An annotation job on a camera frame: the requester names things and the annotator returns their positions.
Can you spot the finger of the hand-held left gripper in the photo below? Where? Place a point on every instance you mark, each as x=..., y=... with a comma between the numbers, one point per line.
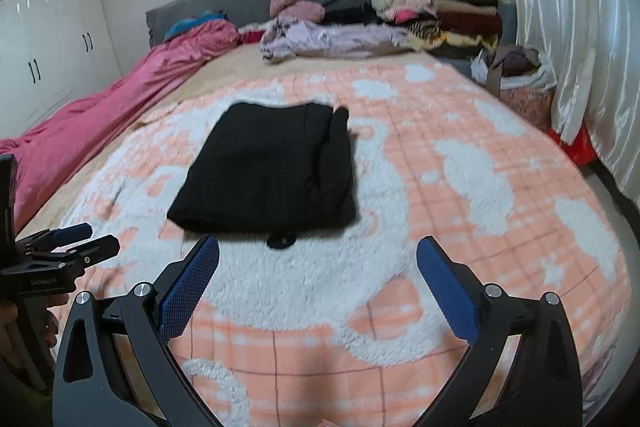
x=95, y=249
x=70, y=233

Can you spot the person's left hand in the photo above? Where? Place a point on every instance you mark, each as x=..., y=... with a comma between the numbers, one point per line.
x=7, y=332

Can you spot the crumpled lilac garment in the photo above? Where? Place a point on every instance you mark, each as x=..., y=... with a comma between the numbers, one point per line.
x=340, y=42

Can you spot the blue teal cloth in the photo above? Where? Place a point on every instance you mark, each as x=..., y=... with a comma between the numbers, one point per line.
x=185, y=27

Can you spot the white bag of clothes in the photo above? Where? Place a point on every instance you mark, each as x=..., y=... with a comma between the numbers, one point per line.
x=525, y=62

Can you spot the stack of folded clothes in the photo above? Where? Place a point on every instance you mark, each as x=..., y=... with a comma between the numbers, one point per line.
x=465, y=17

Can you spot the peach and white plaid blanket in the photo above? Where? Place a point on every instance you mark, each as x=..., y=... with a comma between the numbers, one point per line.
x=450, y=187

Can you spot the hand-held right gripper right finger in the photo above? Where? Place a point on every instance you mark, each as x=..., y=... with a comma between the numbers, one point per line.
x=447, y=292

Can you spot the dark red garment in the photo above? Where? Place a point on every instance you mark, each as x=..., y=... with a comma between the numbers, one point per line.
x=252, y=37

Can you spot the pink quilt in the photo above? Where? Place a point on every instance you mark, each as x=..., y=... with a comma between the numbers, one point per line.
x=100, y=107

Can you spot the black folded garment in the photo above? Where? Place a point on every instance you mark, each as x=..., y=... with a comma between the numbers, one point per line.
x=350, y=14

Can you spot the black sweater with orange cuffs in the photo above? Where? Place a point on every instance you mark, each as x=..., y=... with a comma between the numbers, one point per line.
x=260, y=167

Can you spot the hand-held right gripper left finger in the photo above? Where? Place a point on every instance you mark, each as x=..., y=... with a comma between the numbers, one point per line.
x=190, y=287

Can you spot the red bag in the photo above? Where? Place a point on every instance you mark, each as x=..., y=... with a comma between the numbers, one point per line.
x=575, y=147

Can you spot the white wardrobe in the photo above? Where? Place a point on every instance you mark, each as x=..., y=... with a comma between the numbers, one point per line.
x=55, y=32

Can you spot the white satin curtain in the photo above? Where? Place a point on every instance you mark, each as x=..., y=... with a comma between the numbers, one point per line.
x=575, y=32

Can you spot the pink floral storage box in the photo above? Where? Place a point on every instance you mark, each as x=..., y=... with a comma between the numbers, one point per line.
x=530, y=107

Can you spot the pink fluffy garment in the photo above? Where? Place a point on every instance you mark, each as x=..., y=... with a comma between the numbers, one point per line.
x=300, y=9

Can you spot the grey blue cushion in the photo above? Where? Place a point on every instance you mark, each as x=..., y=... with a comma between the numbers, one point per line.
x=507, y=27

